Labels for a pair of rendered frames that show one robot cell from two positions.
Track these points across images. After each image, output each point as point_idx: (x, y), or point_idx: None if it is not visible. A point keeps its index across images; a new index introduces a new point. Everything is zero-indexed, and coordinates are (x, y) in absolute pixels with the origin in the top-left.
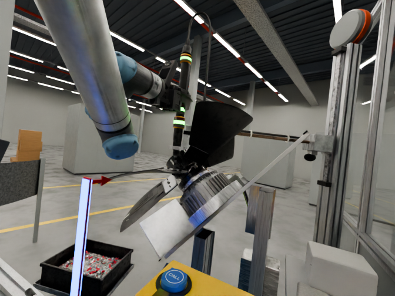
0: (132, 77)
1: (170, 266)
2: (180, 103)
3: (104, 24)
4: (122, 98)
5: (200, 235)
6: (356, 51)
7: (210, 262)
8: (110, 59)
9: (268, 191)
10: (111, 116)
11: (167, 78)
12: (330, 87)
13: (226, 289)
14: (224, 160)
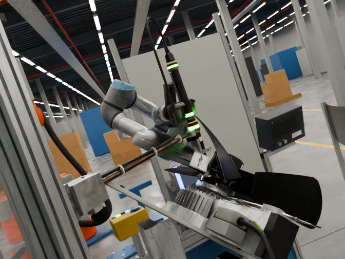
0: (155, 120)
1: (142, 208)
2: (174, 116)
3: (125, 129)
4: None
5: (226, 254)
6: None
7: None
8: (131, 134)
9: (140, 222)
10: None
11: (165, 104)
12: (24, 82)
13: (122, 218)
14: (230, 176)
